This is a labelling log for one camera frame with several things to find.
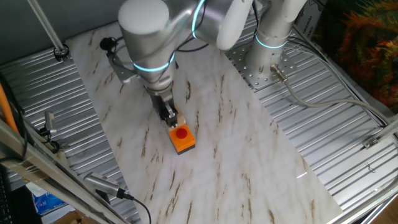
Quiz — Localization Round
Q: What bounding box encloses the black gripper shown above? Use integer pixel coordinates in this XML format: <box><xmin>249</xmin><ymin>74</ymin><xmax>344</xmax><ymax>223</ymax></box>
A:
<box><xmin>150</xmin><ymin>88</ymin><xmax>180</xmax><ymax>128</ymax></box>

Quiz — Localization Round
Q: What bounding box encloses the small tan wooden block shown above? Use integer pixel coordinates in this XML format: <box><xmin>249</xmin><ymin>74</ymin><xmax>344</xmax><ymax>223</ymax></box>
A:
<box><xmin>169</xmin><ymin>115</ymin><xmax>187</xmax><ymax>129</ymax></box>

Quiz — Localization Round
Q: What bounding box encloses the orange box red button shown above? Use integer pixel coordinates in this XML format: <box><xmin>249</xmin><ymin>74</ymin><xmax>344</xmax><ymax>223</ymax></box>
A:
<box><xmin>167</xmin><ymin>123</ymin><xmax>197</xmax><ymax>156</ymax></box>

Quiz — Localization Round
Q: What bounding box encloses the white marble pattern mat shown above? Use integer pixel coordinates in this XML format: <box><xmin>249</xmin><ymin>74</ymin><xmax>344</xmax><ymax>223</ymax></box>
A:
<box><xmin>66</xmin><ymin>21</ymin><xmax>343</xmax><ymax>224</ymax></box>

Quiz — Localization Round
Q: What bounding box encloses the brown cardboard box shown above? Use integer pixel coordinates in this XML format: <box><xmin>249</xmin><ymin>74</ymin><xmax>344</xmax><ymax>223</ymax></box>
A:
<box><xmin>42</xmin><ymin>210</ymin><xmax>85</xmax><ymax>224</ymax></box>

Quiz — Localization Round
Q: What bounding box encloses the blue tissue pack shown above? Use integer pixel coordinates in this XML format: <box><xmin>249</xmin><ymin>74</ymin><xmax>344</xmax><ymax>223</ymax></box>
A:
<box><xmin>26</xmin><ymin>183</ymin><xmax>68</xmax><ymax>216</ymax></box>

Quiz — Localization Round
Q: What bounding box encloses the metal rod stand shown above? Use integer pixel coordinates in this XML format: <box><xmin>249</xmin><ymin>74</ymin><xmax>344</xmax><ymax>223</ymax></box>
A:
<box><xmin>26</xmin><ymin>0</ymin><xmax>70</xmax><ymax>62</ymax></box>

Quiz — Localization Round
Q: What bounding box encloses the orange tube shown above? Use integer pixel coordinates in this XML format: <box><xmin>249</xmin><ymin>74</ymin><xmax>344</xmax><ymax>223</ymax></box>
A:
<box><xmin>0</xmin><ymin>83</ymin><xmax>20</xmax><ymax>135</ymax></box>

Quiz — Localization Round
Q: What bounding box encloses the white printed carton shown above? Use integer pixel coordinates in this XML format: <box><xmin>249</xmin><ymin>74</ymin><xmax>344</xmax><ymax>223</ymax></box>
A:
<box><xmin>294</xmin><ymin>0</ymin><xmax>327</xmax><ymax>41</ymax></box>

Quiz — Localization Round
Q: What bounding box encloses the black keyboard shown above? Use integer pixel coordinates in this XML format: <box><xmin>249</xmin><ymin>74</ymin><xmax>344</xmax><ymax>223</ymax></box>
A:
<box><xmin>0</xmin><ymin>174</ymin><xmax>13</xmax><ymax>224</ymax></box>

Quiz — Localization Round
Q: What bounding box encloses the colourful patterned cloth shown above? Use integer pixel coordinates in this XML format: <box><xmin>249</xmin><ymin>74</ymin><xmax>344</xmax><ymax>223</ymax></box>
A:
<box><xmin>313</xmin><ymin>0</ymin><xmax>398</xmax><ymax>114</ymax></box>

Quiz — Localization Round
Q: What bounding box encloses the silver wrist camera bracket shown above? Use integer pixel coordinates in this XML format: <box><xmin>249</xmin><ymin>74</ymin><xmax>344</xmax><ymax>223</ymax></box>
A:
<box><xmin>107</xmin><ymin>49</ymin><xmax>138</xmax><ymax>85</ymax></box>

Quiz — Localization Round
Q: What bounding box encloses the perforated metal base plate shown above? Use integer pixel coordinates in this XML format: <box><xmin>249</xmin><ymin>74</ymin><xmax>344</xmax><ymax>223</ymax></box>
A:
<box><xmin>225</xmin><ymin>40</ymin><xmax>298</xmax><ymax>91</ymax></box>

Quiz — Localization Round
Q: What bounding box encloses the black bulky cable connector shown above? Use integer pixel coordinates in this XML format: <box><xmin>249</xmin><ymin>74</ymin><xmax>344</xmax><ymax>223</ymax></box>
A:
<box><xmin>99</xmin><ymin>36</ymin><xmax>118</xmax><ymax>52</ymax></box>

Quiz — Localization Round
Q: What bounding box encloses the black camera cable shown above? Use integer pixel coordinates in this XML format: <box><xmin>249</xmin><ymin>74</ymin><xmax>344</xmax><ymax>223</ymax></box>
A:
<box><xmin>123</xmin><ymin>193</ymin><xmax>152</xmax><ymax>224</ymax></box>

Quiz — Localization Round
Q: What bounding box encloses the silver ribbed camera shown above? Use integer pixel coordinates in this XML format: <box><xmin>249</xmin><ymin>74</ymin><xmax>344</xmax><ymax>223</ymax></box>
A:
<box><xmin>83</xmin><ymin>172</ymin><xmax>125</xmax><ymax>200</ymax></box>

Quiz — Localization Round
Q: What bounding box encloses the small grey camera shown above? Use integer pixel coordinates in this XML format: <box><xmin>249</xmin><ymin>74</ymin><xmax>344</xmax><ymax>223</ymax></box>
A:
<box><xmin>44</xmin><ymin>111</ymin><xmax>58</xmax><ymax>135</ymax></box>

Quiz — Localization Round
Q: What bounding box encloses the aluminium frame beam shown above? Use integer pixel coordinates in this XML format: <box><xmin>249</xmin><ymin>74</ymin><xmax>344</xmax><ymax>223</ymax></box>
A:
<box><xmin>0</xmin><ymin>119</ymin><xmax>127</xmax><ymax>224</ymax></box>
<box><xmin>371</xmin><ymin>119</ymin><xmax>398</xmax><ymax>144</ymax></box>
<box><xmin>325</xmin><ymin>186</ymin><xmax>398</xmax><ymax>224</ymax></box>

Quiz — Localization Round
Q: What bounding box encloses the grey cable metal connector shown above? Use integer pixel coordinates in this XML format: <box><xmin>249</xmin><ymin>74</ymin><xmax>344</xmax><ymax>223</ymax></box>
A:
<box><xmin>269</xmin><ymin>63</ymin><xmax>392</xmax><ymax>125</ymax></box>

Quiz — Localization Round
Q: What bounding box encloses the metal corner bracket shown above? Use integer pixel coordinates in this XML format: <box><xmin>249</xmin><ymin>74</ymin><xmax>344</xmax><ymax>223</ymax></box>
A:
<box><xmin>362</xmin><ymin>136</ymin><xmax>381</xmax><ymax>149</ymax></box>

